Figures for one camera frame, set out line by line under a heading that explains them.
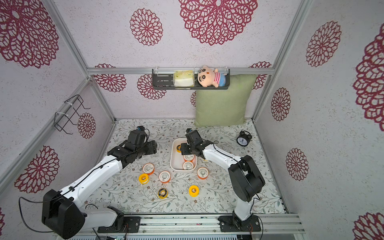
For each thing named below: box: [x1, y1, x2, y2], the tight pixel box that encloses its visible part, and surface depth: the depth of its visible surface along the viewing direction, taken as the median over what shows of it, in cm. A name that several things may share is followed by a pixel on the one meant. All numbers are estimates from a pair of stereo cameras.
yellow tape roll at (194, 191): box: [188, 185, 200, 198], surface depth 85 cm
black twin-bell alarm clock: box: [236, 130, 253, 147], surface depth 102 cm
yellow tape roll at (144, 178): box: [138, 173, 150, 185], surface depth 90 cm
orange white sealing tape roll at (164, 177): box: [158, 170, 171, 184], surface depth 89 cm
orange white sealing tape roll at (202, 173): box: [197, 167, 209, 180], surface depth 92 cm
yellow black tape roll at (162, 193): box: [157, 188, 169, 199], surface depth 85 cm
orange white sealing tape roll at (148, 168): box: [142, 162, 155, 176], surface depth 94 cm
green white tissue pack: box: [173, 70, 195, 87], surface depth 92 cm
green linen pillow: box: [194, 74, 258, 127], surface depth 101 cm
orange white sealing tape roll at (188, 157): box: [183, 154, 195, 162], surface depth 97 cm
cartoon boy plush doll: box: [197, 65, 228, 88], surface depth 88 cm
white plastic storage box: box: [170, 137, 197, 173], surface depth 98 cm
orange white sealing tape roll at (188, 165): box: [182, 161, 194, 170], surface depth 94 cm
